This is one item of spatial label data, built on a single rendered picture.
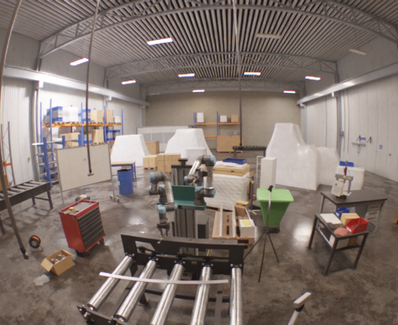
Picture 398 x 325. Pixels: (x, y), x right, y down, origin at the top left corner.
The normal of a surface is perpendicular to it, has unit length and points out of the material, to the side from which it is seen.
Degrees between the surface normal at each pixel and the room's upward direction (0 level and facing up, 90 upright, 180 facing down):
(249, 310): 0
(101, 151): 90
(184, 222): 90
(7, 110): 90
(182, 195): 90
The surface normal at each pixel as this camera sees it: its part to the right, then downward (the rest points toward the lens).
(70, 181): 0.84, 0.07
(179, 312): -0.02, -0.99
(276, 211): -0.28, 0.34
